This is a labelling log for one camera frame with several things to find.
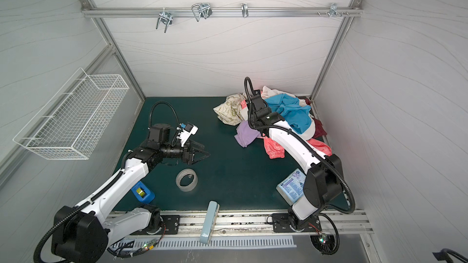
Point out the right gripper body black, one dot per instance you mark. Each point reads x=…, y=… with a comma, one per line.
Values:
x=255, y=98

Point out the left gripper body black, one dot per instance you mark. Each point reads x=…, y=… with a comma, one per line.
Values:
x=175, y=151

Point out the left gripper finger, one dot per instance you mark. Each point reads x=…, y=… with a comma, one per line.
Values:
x=199, y=156
x=196, y=146

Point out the purple cloth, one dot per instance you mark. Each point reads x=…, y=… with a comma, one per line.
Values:
x=245, y=135

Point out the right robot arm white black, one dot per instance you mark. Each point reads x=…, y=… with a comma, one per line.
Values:
x=325, y=186

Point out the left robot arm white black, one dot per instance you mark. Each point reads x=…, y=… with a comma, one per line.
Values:
x=82, y=234

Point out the light pink cloth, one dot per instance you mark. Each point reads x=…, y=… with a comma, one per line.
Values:
x=243, y=104

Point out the cream patterned cloth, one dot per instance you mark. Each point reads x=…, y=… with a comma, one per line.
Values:
x=230, y=111

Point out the pink red patterned cloth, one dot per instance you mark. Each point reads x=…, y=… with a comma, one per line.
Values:
x=275, y=150

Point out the blue cloth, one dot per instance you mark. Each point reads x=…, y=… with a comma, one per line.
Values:
x=289, y=107

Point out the dark maroon cloth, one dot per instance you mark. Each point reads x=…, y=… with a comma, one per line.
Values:
x=319, y=130

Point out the clear tape roll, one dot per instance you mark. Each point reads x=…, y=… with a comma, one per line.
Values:
x=186, y=180

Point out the blue tape dispenser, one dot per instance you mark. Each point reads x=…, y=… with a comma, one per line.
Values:
x=142, y=193

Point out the wet wipes pack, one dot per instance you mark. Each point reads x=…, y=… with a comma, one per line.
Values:
x=291, y=189

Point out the white slotted vent strip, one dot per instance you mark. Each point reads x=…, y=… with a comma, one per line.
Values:
x=227, y=243

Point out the small metal hook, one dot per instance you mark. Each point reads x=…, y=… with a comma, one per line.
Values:
x=244, y=10

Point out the metal u-bolt hook middle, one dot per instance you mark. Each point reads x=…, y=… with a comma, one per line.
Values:
x=201, y=10

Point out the metal u-bolt hook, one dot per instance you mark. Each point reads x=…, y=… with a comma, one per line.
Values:
x=165, y=19
x=201, y=10

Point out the metal u-bolt hook left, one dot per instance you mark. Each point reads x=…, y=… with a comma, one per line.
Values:
x=165, y=19

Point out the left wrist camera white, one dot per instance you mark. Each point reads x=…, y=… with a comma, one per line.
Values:
x=184, y=131

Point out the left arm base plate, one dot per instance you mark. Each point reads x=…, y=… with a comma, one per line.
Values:
x=167, y=224

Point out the light blue handle bar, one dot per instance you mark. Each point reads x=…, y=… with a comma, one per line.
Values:
x=209, y=222

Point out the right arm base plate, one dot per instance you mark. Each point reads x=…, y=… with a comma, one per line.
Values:
x=289, y=223

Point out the horizontal aluminium rail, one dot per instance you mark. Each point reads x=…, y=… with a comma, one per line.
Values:
x=218, y=12

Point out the white wire basket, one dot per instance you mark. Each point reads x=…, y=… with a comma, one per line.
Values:
x=70, y=125

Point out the front aluminium rail base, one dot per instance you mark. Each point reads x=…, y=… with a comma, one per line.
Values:
x=253, y=223

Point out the metal bracket hook right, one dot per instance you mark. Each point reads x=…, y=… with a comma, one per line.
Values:
x=333, y=12

